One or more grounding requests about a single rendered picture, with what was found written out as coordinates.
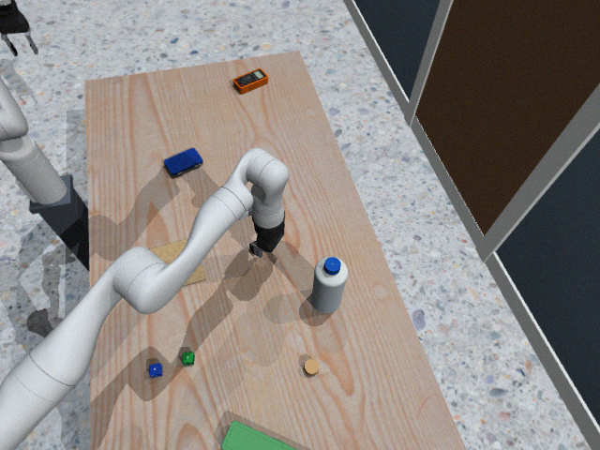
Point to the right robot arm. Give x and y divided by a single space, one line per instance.
40 381

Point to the white plastic bottle with blue cap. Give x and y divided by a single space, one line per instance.
330 277

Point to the tan square mat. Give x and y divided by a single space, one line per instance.
168 253

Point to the orange digital multimeter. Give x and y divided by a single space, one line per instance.
250 81

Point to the green die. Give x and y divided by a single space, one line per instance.
188 358

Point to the blue die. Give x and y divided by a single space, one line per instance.
155 370

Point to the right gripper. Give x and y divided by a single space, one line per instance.
269 229

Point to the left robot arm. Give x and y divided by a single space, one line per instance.
35 175

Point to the small tan cylinder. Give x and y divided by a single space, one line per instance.
311 367

